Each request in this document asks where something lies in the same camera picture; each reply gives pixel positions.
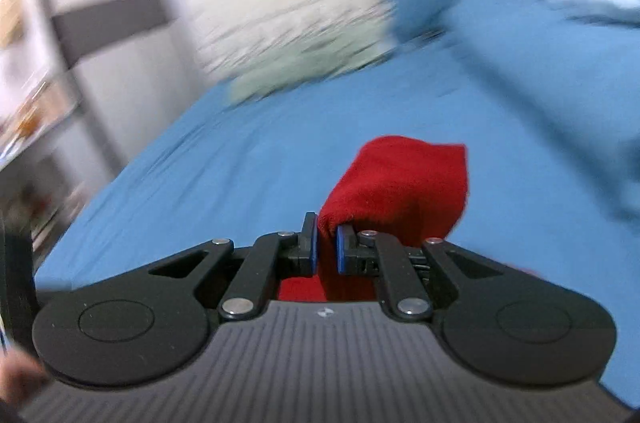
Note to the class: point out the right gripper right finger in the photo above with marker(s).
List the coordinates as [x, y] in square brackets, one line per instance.
[499, 322]

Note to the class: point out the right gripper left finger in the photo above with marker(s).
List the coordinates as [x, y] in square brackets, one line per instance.
[140, 326]

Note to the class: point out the red small garment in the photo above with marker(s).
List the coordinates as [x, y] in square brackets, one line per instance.
[402, 186]

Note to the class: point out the person left hand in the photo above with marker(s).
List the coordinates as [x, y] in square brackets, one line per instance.
[21, 376]

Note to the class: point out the blue bed sheet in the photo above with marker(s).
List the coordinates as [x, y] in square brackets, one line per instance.
[237, 172]

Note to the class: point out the cluttered shelf unit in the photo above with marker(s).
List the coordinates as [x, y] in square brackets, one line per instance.
[40, 196]

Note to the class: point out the blue duvet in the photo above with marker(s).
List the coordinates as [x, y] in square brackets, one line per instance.
[579, 79]

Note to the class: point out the green pillow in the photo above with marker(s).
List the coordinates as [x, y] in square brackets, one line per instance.
[326, 55]

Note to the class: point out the grey wardrobe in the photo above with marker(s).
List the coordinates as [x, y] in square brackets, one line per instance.
[130, 66]

